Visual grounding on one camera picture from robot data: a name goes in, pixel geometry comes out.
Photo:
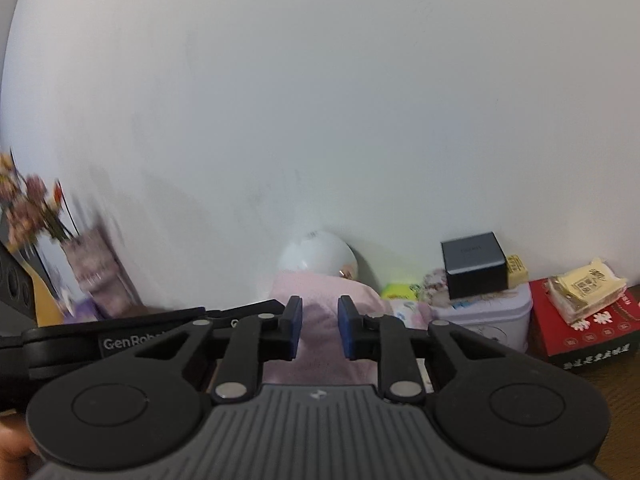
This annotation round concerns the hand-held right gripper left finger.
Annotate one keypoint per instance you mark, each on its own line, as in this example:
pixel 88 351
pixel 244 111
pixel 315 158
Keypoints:
pixel 294 327

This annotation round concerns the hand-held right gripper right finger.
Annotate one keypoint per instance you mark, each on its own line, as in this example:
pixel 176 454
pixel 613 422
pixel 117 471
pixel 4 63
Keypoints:
pixel 346 330

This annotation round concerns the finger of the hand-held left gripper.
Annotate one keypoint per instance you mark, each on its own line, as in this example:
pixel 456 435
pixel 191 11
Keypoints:
pixel 240 309

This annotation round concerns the pink and blue garment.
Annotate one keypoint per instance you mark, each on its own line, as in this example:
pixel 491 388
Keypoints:
pixel 320 320

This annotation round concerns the person's left hand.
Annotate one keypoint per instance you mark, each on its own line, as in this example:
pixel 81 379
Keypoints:
pixel 14 447

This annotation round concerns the green packet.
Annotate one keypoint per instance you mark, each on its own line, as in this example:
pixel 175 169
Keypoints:
pixel 400 291

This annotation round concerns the white dome-shaped object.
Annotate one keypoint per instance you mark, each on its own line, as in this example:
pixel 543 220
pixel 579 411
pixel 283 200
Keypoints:
pixel 315 255

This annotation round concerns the floral fabric pouch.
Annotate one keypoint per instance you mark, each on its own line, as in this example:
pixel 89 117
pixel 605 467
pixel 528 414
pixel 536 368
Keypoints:
pixel 436 285

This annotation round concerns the white tin container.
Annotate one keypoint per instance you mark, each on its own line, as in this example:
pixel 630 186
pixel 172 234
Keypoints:
pixel 490 322

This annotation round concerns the dark grey box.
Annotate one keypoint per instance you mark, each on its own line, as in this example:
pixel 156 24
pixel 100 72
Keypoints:
pixel 475 265

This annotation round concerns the artificial flowers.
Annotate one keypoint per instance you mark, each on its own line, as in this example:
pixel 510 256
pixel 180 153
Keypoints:
pixel 30 205

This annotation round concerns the small yellow box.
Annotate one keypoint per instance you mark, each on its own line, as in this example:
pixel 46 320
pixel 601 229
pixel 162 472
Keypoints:
pixel 517 267

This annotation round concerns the beige wrapped packet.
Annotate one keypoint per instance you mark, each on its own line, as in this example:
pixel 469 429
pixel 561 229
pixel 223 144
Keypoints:
pixel 585 287

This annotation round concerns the red printed box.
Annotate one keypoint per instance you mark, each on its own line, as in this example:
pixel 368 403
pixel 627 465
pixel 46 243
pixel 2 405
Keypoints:
pixel 590 342

